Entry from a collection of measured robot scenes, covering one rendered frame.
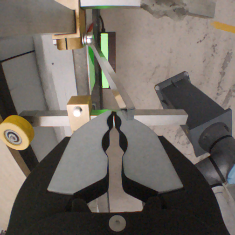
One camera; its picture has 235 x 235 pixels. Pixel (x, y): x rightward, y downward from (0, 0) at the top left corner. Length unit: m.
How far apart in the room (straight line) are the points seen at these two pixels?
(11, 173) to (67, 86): 0.35
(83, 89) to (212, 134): 0.64
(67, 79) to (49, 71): 0.07
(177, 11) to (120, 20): 0.88
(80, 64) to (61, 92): 0.18
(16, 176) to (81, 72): 0.38
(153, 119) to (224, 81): 1.29
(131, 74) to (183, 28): 0.56
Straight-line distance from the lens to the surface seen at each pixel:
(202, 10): 0.31
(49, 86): 0.58
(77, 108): 0.31
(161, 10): 0.26
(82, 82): 0.45
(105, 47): 0.42
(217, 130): 0.81
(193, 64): 1.33
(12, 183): 0.57
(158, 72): 1.21
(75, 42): 0.26
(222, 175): 0.73
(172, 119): 0.36
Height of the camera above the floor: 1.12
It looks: 57 degrees down
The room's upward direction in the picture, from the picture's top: 176 degrees clockwise
